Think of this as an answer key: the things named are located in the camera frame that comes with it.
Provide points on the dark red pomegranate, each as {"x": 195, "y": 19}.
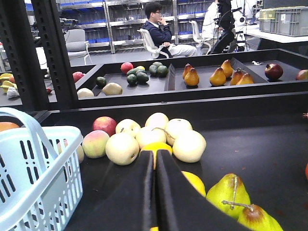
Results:
{"x": 273, "y": 71}

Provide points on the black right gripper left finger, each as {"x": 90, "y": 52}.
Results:
{"x": 127, "y": 208}

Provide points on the seated man dark jacket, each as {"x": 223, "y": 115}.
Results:
{"x": 160, "y": 32}

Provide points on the grey plastic crate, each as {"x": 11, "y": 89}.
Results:
{"x": 288, "y": 21}

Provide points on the black wooden produce display table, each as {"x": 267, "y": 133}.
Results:
{"x": 268, "y": 150}

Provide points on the light blue plastic basket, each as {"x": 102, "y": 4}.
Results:
{"x": 40, "y": 180}

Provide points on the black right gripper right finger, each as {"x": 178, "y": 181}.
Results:
{"x": 180, "y": 207}

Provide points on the black upper produce tray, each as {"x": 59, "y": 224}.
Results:
{"x": 225, "y": 82}

